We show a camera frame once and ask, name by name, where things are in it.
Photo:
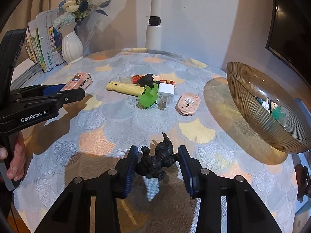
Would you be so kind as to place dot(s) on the stack of books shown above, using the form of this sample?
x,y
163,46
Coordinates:
x,y
44,46

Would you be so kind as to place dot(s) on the amber ribbed glass bowl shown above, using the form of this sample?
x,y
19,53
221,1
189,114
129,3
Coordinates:
x,y
246,84

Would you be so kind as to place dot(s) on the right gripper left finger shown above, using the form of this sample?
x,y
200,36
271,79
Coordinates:
x,y
126,173

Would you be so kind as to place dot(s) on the white ribbed vase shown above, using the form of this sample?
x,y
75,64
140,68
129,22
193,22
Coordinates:
x,y
72,48

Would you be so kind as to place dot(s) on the wall television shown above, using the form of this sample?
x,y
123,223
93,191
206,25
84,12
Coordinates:
x,y
289,35

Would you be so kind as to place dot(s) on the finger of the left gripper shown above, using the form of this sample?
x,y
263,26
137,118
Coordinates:
x,y
52,89
67,96

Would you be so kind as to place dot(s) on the red clear lighter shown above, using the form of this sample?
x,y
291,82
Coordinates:
x,y
134,79

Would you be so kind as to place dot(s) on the blue white artificial flowers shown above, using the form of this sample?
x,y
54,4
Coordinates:
x,y
75,11

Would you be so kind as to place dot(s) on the black dragon figurine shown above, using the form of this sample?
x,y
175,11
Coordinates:
x,y
152,166

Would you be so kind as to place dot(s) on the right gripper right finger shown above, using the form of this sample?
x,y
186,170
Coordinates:
x,y
194,180

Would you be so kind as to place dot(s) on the black haired doll figure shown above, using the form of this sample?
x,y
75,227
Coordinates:
x,y
148,80

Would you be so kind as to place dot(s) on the patterned fan tablecloth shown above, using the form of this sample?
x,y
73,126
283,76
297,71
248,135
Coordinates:
x,y
88,137

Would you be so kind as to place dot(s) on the green translucent toy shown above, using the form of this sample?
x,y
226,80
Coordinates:
x,y
150,95

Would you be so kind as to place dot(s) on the small toys in bowl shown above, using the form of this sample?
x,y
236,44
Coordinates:
x,y
280,114

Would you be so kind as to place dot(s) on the pink capybara card box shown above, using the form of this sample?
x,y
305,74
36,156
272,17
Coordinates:
x,y
80,80

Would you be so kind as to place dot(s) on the white charger plug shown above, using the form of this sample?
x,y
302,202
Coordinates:
x,y
165,96

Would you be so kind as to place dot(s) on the white lamp pole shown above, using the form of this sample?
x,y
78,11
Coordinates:
x,y
154,30

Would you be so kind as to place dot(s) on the person's left hand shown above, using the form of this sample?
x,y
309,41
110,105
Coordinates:
x,y
16,170

